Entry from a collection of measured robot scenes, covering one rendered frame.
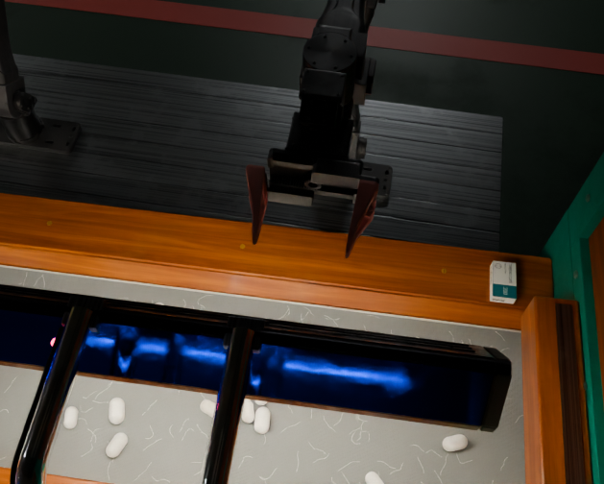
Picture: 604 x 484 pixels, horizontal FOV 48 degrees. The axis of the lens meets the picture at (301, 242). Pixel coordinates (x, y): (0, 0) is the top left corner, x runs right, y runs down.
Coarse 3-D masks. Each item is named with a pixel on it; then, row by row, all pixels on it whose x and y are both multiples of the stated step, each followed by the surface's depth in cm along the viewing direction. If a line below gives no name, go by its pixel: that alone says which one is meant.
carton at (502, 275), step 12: (492, 264) 102; (504, 264) 101; (492, 276) 101; (504, 276) 100; (516, 276) 100; (492, 288) 100; (504, 288) 99; (516, 288) 99; (492, 300) 100; (504, 300) 99
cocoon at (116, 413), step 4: (112, 400) 93; (116, 400) 93; (120, 400) 93; (112, 404) 93; (116, 404) 93; (120, 404) 93; (124, 404) 94; (112, 408) 92; (116, 408) 92; (120, 408) 93; (124, 408) 93; (112, 412) 92; (116, 412) 92; (120, 412) 92; (124, 412) 93; (112, 416) 92; (116, 416) 92; (120, 416) 92; (124, 416) 93; (112, 420) 92; (116, 420) 92; (120, 420) 92
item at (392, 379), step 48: (0, 288) 66; (0, 336) 63; (48, 336) 63; (96, 336) 62; (144, 336) 61; (192, 336) 61; (288, 336) 60; (336, 336) 61; (384, 336) 63; (144, 384) 65; (192, 384) 63; (288, 384) 62; (336, 384) 61; (384, 384) 61; (432, 384) 60; (480, 384) 59
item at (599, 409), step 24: (600, 168) 88; (600, 192) 87; (576, 216) 95; (600, 216) 88; (576, 240) 94; (600, 240) 88; (576, 264) 93; (600, 264) 88; (576, 288) 92; (600, 288) 86; (600, 312) 86; (600, 336) 85; (600, 360) 84; (600, 384) 82; (600, 408) 81; (600, 432) 79; (600, 456) 78; (600, 480) 77
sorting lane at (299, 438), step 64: (320, 320) 101; (384, 320) 101; (0, 384) 96; (128, 384) 96; (512, 384) 96; (0, 448) 92; (64, 448) 92; (128, 448) 92; (192, 448) 92; (256, 448) 92; (320, 448) 92; (384, 448) 92; (512, 448) 92
